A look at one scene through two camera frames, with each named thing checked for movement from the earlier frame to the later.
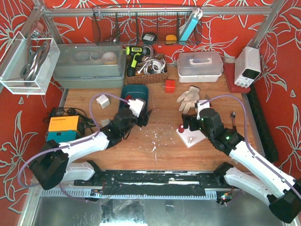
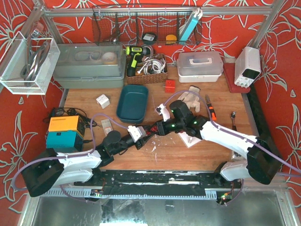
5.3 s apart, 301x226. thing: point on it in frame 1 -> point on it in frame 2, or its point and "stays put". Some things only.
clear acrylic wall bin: [27, 64] stays put
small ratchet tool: [233, 116] stays put
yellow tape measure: [170, 39] stays put
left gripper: [141, 119] -> [140, 142]
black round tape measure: [149, 38] stays put
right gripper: [191, 123] -> [159, 128]
